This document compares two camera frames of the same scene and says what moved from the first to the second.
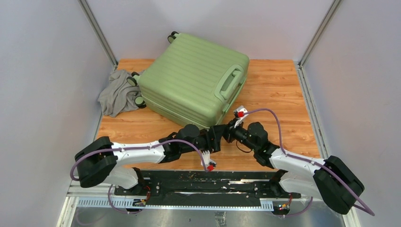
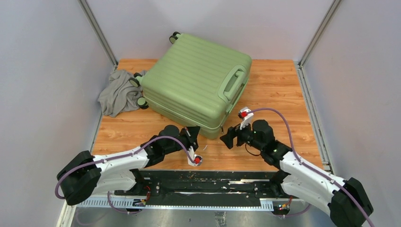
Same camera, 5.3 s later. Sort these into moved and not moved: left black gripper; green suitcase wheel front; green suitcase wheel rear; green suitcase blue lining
Moved: left black gripper
Not moved: green suitcase wheel front; green suitcase wheel rear; green suitcase blue lining
